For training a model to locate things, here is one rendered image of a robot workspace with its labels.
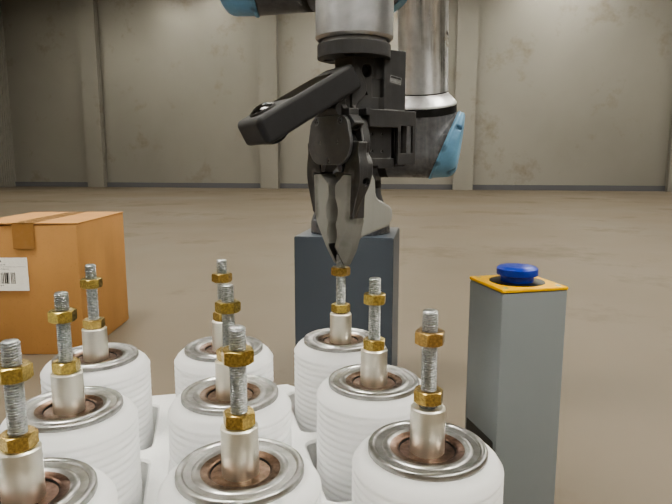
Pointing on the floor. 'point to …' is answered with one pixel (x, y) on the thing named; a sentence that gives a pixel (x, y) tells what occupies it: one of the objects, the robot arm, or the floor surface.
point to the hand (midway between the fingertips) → (336, 252)
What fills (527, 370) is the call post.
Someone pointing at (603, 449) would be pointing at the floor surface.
